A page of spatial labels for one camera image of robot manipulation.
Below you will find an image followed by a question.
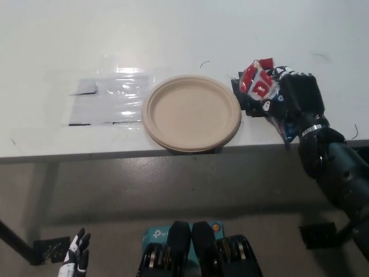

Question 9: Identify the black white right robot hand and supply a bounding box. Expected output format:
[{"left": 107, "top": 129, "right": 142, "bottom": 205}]
[{"left": 261, "top": 65, "right": 329, "bottom": 133}]

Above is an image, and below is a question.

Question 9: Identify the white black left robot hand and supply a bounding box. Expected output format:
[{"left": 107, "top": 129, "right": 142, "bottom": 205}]
[{"left": 59, "top": 227, "right": 92, "bottom": 277}]

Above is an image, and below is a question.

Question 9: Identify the red blue sunflower seed bag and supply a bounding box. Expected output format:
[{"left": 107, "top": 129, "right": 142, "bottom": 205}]
[{"left": 239, "top": 57, "right": 302, "bottom": 145}]

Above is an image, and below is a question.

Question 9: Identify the beige paper plate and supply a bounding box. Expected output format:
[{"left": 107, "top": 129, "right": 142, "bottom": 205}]
[
  {"left": 141, "top": 74, "right": 242, "bottom": 149},
  {"left": 149, "top": 119, "right": 243, "bottom": 153}
]

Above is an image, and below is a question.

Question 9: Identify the black tape marker with notches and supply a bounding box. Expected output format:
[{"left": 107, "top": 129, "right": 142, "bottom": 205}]
[{"left": 230, "top": 70, "right": 277, "bottom": 119}]

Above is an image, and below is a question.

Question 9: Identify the teal router box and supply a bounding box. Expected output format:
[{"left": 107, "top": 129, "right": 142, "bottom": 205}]
[{"left": 141, "top": 220, "right": 225, "bottom": 260}]

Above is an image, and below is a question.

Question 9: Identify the clear plastic sheet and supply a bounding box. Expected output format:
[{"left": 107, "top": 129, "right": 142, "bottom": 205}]
[{"left": 62, "top": 74, "right": 155, "bottom": 127}]

